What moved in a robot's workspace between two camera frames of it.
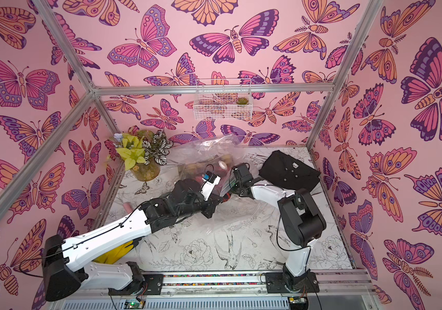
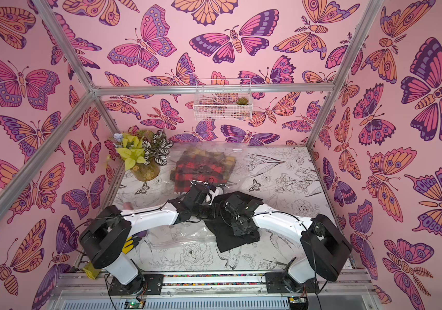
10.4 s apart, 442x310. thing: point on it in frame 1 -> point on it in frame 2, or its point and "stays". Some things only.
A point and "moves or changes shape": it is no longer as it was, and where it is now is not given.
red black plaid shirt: [223, 174] moves or changes shape
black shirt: [289, 171] -> [223, 231]
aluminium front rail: [249, 283] stays
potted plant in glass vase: [143, 152] stays
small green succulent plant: [242, 101] stays
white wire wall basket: [223, 99] stays
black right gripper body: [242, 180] -> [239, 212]
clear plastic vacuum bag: [249, 212] moves or changes shape
